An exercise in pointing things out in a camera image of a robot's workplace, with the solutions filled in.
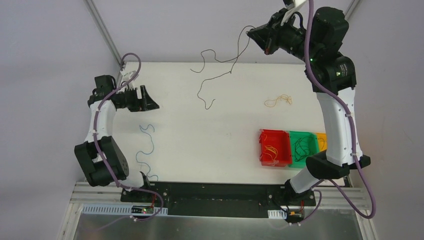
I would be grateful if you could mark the green plastic bin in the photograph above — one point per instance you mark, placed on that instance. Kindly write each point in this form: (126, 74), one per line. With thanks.
(302, 144)

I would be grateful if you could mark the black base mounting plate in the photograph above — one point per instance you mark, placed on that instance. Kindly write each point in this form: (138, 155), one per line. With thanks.
(227, 200)

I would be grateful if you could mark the aluminium frame rail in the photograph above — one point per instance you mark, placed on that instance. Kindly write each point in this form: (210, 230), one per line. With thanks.
(331, 197)

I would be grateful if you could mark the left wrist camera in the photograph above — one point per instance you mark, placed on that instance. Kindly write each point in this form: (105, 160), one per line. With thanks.
(126, 78)

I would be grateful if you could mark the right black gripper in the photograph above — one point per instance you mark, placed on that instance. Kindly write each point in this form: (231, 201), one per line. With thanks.
(269, 36)

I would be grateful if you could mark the red plastic bin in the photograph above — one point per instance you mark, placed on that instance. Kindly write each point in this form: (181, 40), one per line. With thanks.
(275, 148)

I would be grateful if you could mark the yellow plastic bin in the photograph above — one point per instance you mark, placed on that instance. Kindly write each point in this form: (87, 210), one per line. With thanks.
(322, 141)

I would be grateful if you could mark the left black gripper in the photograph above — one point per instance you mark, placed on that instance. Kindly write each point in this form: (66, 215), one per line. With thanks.
(142, 98)

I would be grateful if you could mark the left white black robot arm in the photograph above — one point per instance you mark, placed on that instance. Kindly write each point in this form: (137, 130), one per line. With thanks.
(99, 156)

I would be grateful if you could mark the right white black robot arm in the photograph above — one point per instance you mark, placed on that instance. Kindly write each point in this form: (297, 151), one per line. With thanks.
(333, 78)

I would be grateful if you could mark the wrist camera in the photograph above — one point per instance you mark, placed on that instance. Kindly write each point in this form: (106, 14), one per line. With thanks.
(126, 78)
(291, 6)

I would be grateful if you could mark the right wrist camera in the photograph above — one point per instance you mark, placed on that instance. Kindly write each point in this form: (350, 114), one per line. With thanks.
(291, 6)

